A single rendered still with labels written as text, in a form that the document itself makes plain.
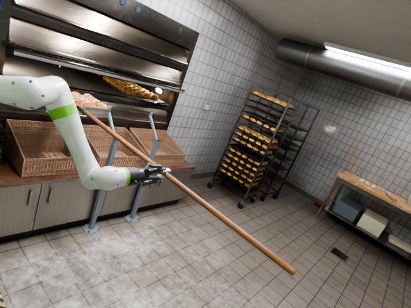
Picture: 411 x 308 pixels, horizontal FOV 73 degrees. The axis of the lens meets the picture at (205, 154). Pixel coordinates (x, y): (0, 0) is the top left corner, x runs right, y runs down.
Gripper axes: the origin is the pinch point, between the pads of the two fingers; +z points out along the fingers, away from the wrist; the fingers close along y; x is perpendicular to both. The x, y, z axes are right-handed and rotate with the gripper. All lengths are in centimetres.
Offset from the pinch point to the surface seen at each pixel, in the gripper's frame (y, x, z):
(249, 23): -134, -154, 241
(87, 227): 118, -98, 35
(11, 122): 37, -152, -23
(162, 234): 118, -61, 102
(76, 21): -55, -154, 11
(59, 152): 60, -143, 16
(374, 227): 80, 102, 427
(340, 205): 75, 42, 427
